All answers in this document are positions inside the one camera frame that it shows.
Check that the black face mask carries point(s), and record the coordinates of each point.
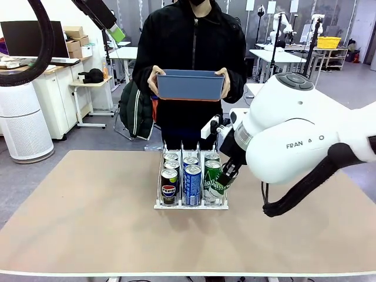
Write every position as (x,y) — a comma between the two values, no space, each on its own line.
(199,1)

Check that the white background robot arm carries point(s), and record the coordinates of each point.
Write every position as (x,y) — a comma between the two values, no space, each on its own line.
(318,22)
(277,26)

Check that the black bag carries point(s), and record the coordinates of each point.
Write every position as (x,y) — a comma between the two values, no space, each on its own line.
(94,75)

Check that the person's right forearm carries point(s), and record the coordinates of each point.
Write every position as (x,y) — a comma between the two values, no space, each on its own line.
(141,79)

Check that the white rounded table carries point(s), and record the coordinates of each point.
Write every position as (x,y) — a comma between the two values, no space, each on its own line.
(252,89)

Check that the person's left hand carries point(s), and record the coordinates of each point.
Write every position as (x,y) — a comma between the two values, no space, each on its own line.
(226,83)

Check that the dark green striped jacket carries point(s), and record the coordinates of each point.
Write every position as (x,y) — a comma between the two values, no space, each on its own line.
(138,111)

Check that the black slim beverage can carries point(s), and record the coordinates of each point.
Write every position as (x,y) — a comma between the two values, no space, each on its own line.
(171,164)
(171,156)

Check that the white box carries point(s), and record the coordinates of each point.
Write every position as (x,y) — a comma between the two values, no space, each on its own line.
(87,52)

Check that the white side table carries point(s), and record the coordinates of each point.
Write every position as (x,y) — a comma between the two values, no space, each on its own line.
(88,83)

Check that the white lab desk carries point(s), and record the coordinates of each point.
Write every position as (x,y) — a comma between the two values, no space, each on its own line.
(279,55)

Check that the blue slim beverage can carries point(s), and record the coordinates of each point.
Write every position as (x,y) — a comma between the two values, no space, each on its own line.
(192,188)
(191,160)

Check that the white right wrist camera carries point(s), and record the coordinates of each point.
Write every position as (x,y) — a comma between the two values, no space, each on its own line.
(209,129)

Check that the person's right hand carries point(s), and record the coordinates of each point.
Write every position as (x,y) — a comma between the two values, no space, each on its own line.
(152,82)

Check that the wooden shelf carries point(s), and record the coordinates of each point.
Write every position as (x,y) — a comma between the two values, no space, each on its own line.
(337,60)

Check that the orange bottle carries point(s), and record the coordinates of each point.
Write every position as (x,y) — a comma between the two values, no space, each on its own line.
(104,72)

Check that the small cardboard box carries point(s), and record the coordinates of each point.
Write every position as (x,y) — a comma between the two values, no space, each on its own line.
(75,54)
(75,44)
(73,30)

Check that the person's left forearm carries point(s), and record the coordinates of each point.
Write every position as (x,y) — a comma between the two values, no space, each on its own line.
(238,85)

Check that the red fire extinguisher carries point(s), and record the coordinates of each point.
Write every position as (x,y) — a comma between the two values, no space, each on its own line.
(355,56)

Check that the white cabinet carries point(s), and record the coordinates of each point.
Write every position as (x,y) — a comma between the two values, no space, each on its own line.
(58,97)

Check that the yellow plastic crate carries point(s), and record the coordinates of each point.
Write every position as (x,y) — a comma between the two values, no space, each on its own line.
(329,42)

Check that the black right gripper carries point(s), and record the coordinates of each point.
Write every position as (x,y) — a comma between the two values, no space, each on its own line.
(235,152)

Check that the black Pepsi can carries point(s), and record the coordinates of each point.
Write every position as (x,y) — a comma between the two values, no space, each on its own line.
(169,191)

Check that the white cylindrical air purifier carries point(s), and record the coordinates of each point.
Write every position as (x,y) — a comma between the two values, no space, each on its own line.
(26,126)

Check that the black tripod stand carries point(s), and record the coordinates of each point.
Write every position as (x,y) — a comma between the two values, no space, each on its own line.
(311,53)

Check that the black monitor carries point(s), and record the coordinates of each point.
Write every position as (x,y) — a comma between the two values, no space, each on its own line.
(17,38)

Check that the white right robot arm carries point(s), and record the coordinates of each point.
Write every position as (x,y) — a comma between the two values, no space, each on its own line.
(293,117)

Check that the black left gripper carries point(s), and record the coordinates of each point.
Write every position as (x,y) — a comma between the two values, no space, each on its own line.
(97,13)

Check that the orange blue garment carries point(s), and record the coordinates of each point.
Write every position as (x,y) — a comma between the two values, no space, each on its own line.
(153,108)

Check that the person in black jacket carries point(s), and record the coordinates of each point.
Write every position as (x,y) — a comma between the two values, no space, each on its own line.
(205,44)

